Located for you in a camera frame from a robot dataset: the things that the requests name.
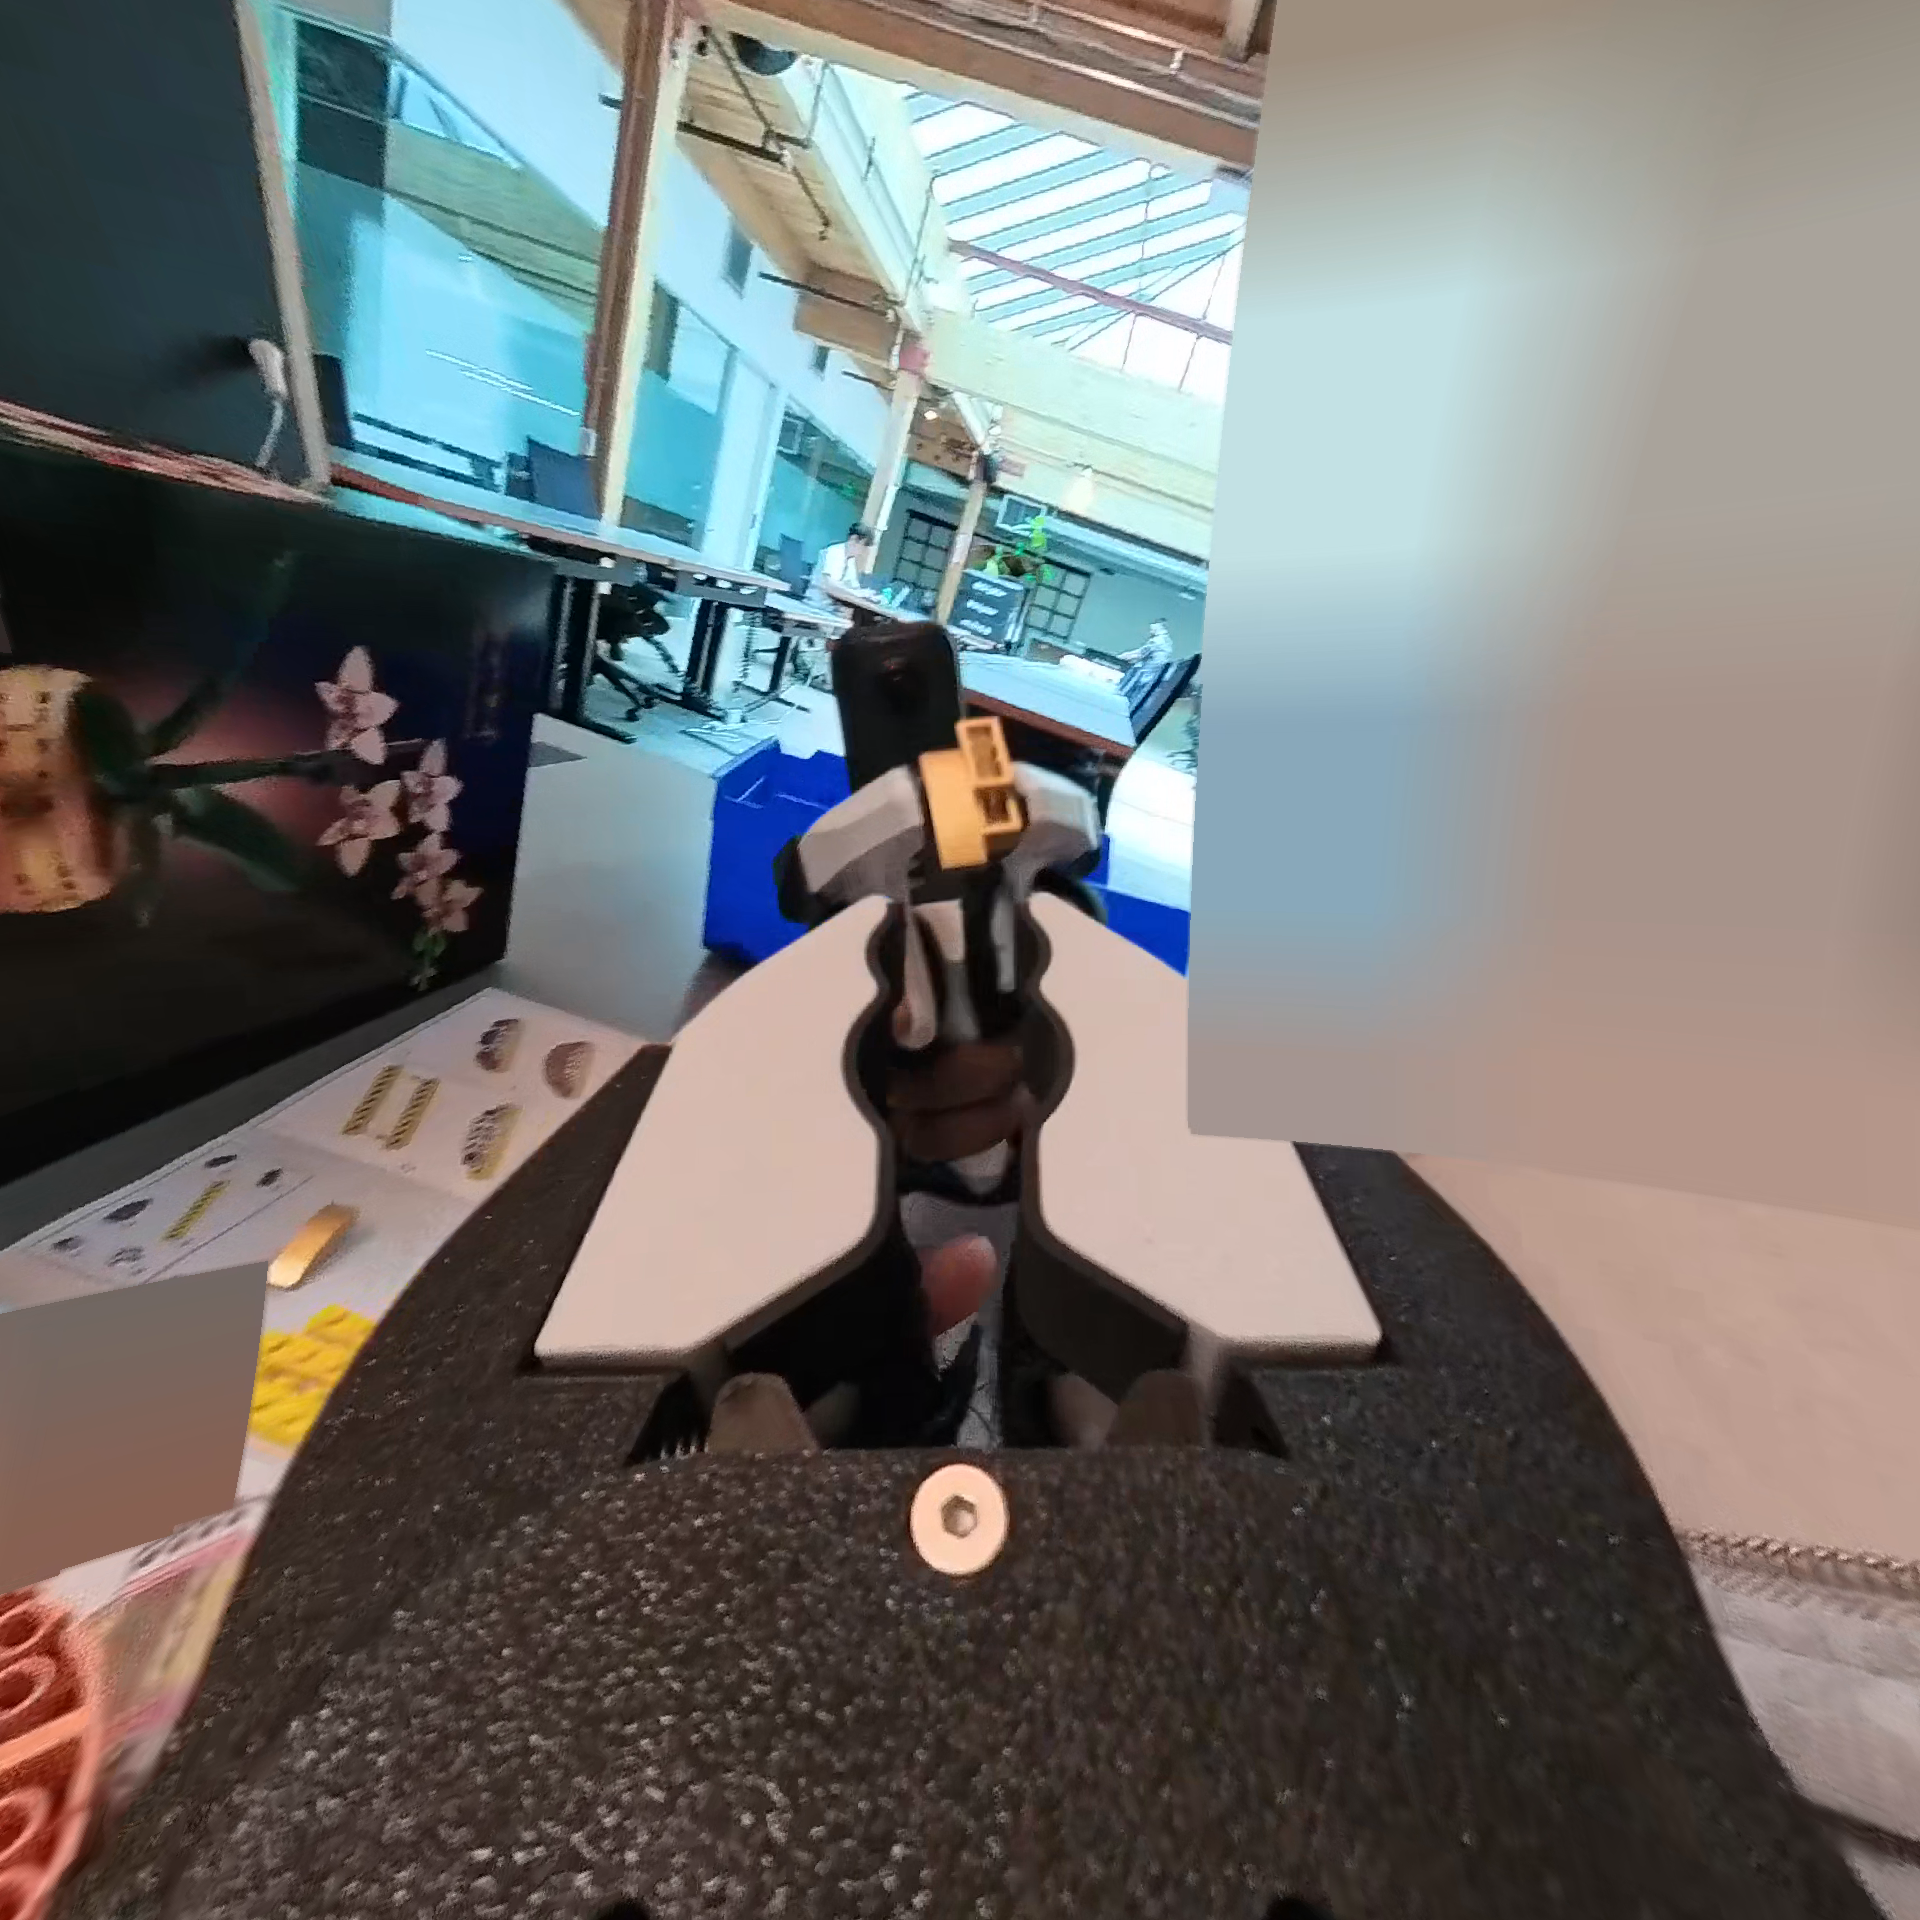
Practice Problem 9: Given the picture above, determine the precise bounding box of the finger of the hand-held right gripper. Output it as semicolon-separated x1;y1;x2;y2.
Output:
962;760;1106;1037
785;773;962;1037

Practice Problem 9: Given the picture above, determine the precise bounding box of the brick flowerpot model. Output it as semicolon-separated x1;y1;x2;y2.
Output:
0;1589;111;1920

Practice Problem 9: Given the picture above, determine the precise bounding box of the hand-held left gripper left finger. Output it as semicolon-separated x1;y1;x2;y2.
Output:
540;898;897;1377

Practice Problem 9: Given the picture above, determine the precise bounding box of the long office table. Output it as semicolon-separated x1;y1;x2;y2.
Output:
329;451;810;744

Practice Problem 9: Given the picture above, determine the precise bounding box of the brick set instruction booklet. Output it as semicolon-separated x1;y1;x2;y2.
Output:
0;993;664;1714

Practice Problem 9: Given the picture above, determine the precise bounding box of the dark partition panel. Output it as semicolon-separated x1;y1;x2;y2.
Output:
0;0;329;487

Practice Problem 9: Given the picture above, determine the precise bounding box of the black background chair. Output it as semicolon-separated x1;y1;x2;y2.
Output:
590;573;701;729

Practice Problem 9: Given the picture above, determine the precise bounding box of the wooden edge table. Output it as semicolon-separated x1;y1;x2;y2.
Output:
960;642;1208;760

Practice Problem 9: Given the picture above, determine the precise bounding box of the blue plastic bin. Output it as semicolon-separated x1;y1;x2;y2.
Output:
701;740;1208;976

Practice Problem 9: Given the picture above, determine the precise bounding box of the black orchid print set box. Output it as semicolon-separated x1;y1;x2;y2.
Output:
0;416;557;1192

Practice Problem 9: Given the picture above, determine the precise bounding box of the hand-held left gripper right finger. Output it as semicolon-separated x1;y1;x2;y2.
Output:
1006;898;1383;1377

